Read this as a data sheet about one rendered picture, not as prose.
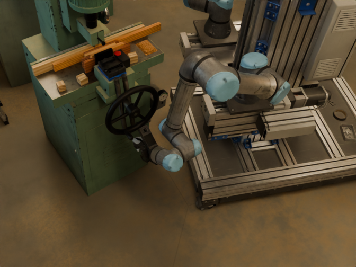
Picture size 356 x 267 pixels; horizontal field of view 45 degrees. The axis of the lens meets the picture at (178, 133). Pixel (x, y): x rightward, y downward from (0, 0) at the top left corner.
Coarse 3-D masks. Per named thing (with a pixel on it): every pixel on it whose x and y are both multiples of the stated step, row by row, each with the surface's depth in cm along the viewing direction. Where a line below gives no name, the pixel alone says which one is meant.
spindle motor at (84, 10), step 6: (72, 0) 180; (78, 0) 179; (84, 0) 178; (90, 0) 178; (96, 0) 179; (102, 0) 182; (108, 0) 186; (72, 6) 183; (78, 6) 181; (84, 6) 180; (90, 6) 181; (96, 6) 182; (102, 6) 183; (84, 12) 182; (90, 12) 182; (96, 12) 183
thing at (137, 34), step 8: (152, 24) 223; (160, 24) 224; (136, 32) 218; (144, 32) 220; (152, 32) 224; (112, 40) 213; (120, 40) 214; (128, 40) 217; (72, 56) 204; (80, 56) 205; (56, 64) 199; (64, 64) 202; (72, 64) 205
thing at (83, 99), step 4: (140, 72) 215; (144, 72) 217; (136, 76) 215; (140, 76) 217; (96, 92) 205; (84, 96) 202; (88, 96) 204; (92, 96) 205; (96, 96) 207; (76, 100) 200; (80, 100) 202; (84, 100) 204; (88, 100) 205; (76, 104) 202
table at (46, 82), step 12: (132, 48) 216; (156, 48) 217; (144, 60) 211; (156, 60) 216; (48, 72) 201; (60, 72) 202; (72, 72) 202; (84, 72) 203; (48, 84) 196; (72, 84) 198; (84, 84) 198; (96, 84) 201; (48, 96) 194; (60, 96) 193; (72, 96) 197; (108, 96) 198
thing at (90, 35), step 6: (78, 18) 201; (78, 24) 201; (84, 24) 198; (78, 30) 205; (84, 30) 198; (90, 30) 196; (96, 30) 196; (102, 30) 197; (84, 36) 202; (90, 36) 195; (96, 36) 197; (102, 36) 199; (90, 42) 199; (96, 42) 200
